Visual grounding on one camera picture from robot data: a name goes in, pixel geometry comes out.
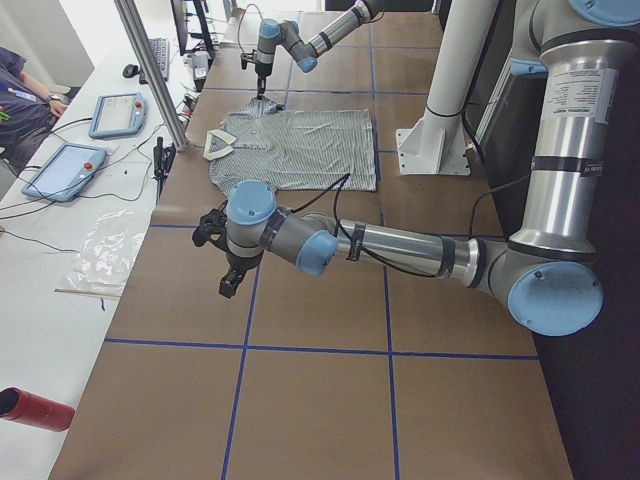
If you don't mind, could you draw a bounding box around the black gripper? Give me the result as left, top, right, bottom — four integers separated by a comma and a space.
255, 62, 271, 99
219, 250, 263, 299

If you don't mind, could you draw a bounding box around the striped polo shirt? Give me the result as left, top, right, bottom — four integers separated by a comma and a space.
203, 97, 376, 194

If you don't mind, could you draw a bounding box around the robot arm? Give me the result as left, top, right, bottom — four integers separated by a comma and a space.
213, 1, 639, 336
241, 1, 385, 99

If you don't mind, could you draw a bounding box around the black keyboard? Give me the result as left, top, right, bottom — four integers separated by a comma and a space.
148, 38, 170, 81

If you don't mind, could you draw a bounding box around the black computer monitor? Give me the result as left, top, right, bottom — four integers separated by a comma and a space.
171, 0, 215, 59

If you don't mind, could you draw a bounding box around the clear plastic bag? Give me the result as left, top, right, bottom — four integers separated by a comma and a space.
55, 209, 150, 298

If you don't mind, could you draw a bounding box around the black computer mouse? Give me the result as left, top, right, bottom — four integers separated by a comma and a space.
122, 64, 139, 78

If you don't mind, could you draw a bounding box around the upper teach pendant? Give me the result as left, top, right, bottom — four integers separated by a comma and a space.
89, 92, 146, 139

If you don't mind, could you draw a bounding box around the teach pendant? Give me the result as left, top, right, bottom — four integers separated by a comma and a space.
89, 92, 146, 139
21, 143, 107, 202

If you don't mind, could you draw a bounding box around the lower teach pendant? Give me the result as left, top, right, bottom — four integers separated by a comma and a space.
21, 143, 107, 202

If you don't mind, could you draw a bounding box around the seated person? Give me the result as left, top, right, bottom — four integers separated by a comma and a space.
1, 47, 67, 173

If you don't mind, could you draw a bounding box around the red cylinder bottle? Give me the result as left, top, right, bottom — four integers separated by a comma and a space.
1, 387, 75, 432

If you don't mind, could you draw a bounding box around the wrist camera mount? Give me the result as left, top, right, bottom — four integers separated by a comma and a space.
192, 209, 227, 251
241, 50, 257, 70

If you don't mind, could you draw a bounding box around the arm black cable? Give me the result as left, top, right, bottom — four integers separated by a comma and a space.
236, 3, 266, 55
290, 172, 441, 279

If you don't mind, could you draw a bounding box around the aluminium frame post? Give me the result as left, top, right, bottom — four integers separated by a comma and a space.
114, 0, 188, 152

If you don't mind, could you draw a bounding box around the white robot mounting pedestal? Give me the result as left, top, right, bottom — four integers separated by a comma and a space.
396, 0, 499, 176

